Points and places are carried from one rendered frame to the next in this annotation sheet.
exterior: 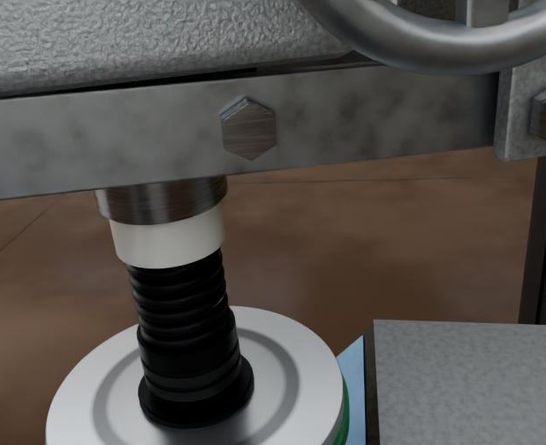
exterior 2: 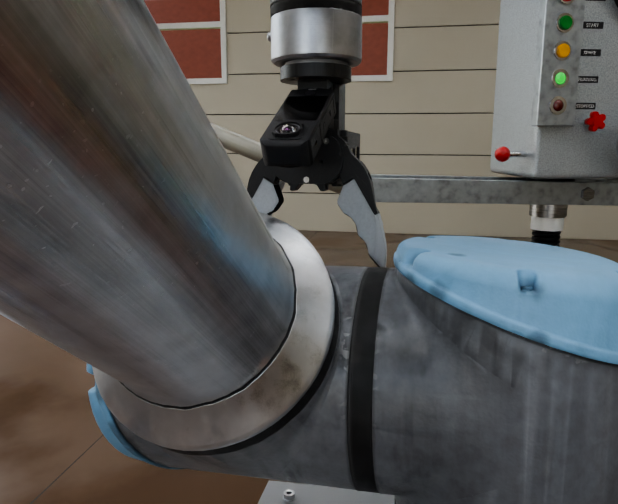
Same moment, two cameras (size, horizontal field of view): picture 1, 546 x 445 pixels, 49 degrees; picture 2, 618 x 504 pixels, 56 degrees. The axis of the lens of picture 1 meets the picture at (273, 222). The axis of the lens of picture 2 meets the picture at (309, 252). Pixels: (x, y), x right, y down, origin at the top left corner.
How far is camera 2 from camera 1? 1.14 m
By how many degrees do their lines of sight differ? 14
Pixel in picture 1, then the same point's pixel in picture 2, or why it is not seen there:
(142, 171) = (561, 201)
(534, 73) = not seen: outside the picture
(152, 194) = (556, 209)
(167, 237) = (555, 222)
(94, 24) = (576, 167)
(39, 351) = not seen: hidden behind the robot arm
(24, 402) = not seen: hidden behind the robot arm
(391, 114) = not seen: outside the picture
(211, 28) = (595, 169)
